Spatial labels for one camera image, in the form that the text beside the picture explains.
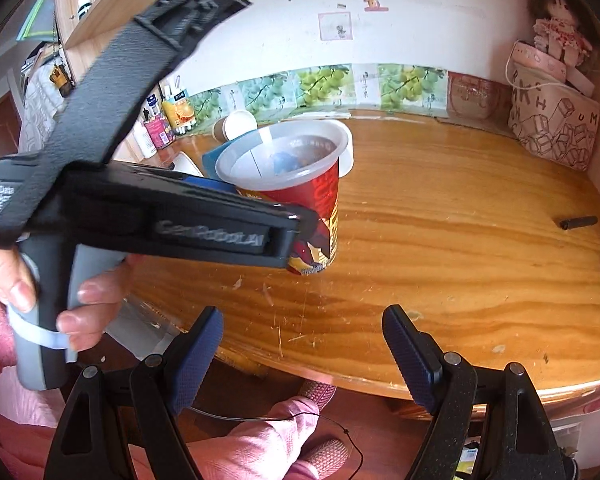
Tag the person's left hand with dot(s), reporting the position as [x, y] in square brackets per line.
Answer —
[97, 305]

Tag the red printed cup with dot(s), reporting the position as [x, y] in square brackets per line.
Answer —
[300, 180]

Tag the pink studded belt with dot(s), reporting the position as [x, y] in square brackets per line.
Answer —
[535, 57]

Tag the wooden wall shelf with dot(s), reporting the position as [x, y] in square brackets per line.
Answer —
[110, 20]

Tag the pink basket sticker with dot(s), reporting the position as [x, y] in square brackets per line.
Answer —
[471, 95]

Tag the rag doll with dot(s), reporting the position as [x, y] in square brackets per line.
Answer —
[560, 25]

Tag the blue plastic object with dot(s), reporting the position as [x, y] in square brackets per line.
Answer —
[214, 162]

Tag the person's pink trouser leg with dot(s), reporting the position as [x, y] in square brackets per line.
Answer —
[250, 445]

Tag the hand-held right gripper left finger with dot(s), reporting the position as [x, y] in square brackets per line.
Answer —
[195, 360]

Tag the pink slipper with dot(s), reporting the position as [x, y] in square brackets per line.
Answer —
[325, 457]
[319, 392]

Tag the grape print wall border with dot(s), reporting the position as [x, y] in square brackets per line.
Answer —
[320, 85]

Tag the letter print bag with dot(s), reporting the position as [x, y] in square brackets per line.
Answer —
[555, 120]

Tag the small black cylinder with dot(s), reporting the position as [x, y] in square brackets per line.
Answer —
[579, 222]

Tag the white box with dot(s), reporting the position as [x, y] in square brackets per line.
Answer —
[187, 165]

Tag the green edged sheet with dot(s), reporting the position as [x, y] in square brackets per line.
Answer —
[35, 15]

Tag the square wall picture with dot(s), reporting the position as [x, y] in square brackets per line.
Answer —
[335, 26]

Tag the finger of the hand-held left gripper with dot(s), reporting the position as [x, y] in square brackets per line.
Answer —
[292, 230]
[212, 185]

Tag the brown paper cup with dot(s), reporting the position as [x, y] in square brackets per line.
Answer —
[235, 127]

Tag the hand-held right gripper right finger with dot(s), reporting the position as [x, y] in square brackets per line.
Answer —
[411, 355]

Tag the pink can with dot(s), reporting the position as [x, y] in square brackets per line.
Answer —
[159, 132]

